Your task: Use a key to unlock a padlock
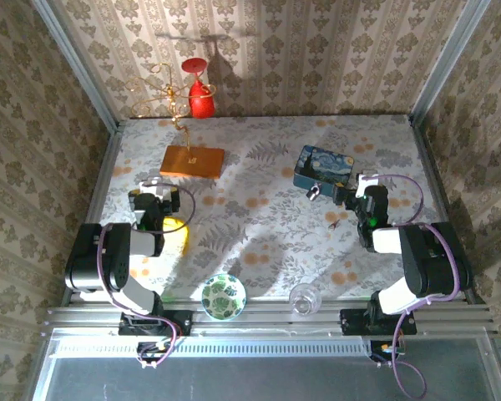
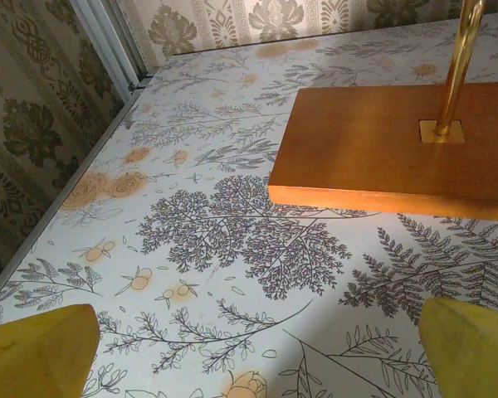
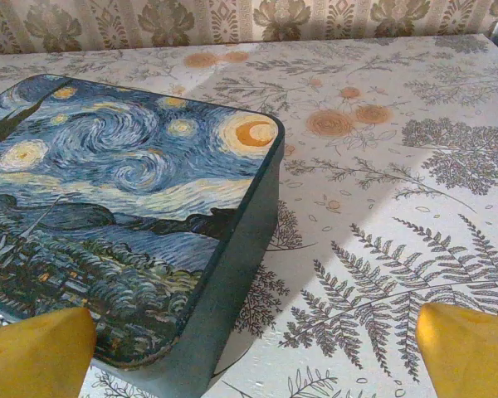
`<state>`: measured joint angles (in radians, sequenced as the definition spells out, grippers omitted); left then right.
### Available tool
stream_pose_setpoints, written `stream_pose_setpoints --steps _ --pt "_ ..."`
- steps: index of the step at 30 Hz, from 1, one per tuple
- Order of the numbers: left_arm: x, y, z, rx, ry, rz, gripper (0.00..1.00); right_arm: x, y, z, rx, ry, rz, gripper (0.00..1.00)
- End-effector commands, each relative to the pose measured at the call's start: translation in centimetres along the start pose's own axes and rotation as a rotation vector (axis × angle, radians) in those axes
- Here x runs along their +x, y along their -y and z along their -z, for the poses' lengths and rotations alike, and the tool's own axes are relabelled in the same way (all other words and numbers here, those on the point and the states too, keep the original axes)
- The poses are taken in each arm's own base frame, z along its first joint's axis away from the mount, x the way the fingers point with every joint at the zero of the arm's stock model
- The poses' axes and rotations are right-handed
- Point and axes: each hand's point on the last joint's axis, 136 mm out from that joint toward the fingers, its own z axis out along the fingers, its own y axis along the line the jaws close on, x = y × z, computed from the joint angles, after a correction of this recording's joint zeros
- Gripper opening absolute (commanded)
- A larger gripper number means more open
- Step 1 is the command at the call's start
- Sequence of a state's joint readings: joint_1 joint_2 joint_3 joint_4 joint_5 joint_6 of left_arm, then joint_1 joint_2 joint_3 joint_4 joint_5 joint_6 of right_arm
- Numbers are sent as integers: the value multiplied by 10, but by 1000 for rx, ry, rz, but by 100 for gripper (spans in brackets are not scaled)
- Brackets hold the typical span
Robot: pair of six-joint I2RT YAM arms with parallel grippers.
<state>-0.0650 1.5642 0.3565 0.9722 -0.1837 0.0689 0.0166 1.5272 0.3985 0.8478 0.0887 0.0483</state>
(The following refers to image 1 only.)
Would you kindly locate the aluminium side rail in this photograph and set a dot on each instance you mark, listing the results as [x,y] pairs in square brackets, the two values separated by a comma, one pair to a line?
[96,196]
[438,179]

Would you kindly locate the red wine glass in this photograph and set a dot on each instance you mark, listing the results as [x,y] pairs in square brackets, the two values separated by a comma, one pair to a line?
[200,98]

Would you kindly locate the yellow plastic cup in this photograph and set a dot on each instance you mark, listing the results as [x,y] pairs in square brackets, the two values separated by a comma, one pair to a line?
[175,238]

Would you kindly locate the aluminium cross rail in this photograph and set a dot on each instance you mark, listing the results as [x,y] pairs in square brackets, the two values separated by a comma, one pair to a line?
[267,321]

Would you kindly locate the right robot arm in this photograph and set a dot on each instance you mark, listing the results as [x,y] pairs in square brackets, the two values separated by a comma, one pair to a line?
[434,259]

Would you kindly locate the green leaf pattern bowl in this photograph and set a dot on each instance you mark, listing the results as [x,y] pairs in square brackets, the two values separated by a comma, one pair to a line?
[223,296]

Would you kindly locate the aluminium frame post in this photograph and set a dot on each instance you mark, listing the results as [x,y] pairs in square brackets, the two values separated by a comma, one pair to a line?
[446,58]
[75,62]

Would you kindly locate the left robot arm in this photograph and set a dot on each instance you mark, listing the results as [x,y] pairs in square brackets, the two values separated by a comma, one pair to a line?
[96,259]

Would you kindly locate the clear drinking glass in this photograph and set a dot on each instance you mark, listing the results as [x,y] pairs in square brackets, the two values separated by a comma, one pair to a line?
[305,301]

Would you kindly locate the floral patterned tablecloth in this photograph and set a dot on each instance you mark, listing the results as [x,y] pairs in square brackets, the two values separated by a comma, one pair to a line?
[254,234]

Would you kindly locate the grey metal sheet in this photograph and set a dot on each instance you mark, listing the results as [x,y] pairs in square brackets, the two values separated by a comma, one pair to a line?
[254,380]

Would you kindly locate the black connector box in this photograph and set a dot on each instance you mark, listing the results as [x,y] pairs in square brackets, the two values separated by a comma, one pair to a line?
[150,350]
[382,350]

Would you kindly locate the starry night tin box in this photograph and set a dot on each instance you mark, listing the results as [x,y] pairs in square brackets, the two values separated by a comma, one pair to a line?
[330,163]

